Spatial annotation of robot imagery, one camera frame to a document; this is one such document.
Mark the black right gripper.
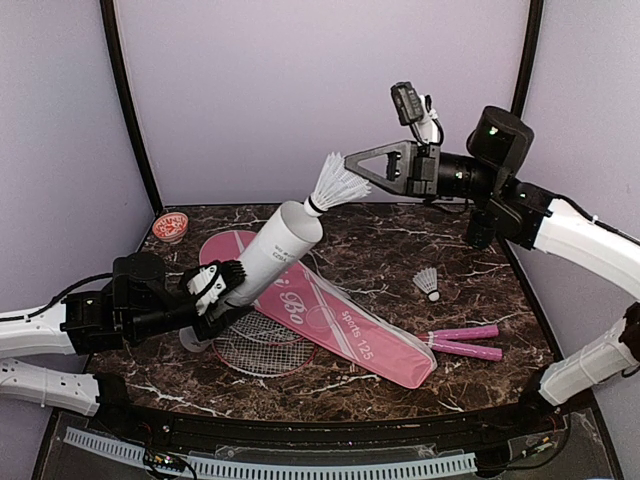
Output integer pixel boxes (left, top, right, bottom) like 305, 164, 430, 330
344, 138, 503, 201

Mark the clear plastic tube lid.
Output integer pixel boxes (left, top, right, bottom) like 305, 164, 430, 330
179, 327, 212, 353

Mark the white plastic shuttlecock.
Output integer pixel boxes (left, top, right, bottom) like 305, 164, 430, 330
303, 152, 371, 217
413, 267, 440, 302

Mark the white cardboard shuttlecock tube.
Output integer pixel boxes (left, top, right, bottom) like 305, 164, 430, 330
223, 201, 323, 308

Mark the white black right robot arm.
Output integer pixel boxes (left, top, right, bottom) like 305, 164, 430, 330
345, 106, 639, 434

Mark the red badminton racket lower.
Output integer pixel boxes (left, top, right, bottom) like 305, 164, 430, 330
212, 330, 317, 378

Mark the pink racket cover bag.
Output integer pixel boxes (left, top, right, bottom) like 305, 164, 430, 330
199, 230, 437, 389

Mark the red white patterned bowl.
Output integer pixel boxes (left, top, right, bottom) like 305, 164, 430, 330
152, 212, 189, 244

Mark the dark green cup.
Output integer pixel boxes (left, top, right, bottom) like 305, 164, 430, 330
465, 209, 496, 250

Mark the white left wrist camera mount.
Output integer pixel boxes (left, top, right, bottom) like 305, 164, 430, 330
179, 260, 246, 316

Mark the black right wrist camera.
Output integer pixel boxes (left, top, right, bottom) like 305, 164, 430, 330
390, 81, 444, 146

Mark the grey slotted cable duct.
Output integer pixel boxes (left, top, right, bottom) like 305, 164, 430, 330
63, 427, 477, 479

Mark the black front table rail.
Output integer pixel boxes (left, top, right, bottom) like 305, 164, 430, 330
93, 373, 573, 464

